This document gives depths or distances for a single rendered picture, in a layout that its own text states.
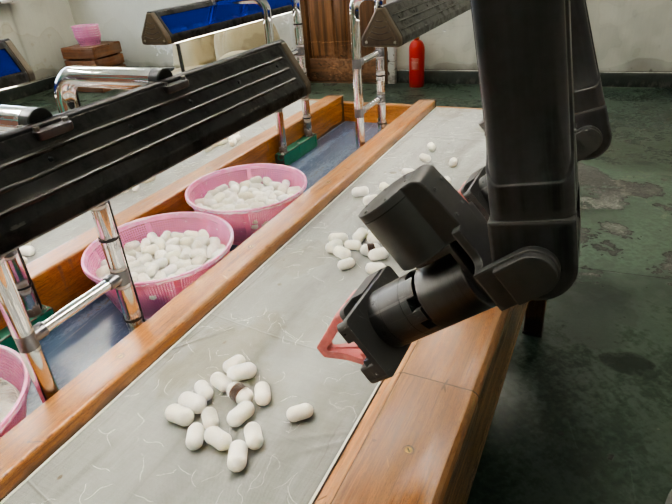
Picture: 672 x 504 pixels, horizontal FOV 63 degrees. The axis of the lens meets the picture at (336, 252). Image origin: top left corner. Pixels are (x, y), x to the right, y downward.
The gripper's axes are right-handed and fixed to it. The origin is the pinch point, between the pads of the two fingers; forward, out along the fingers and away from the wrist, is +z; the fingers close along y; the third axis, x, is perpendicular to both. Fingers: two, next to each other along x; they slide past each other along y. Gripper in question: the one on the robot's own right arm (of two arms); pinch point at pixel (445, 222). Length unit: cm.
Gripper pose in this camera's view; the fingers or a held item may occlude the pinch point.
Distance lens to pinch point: 90.2
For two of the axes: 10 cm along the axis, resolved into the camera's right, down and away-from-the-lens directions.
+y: -4.4, 4.8, -7.6
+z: -6.3, 4.4, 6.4
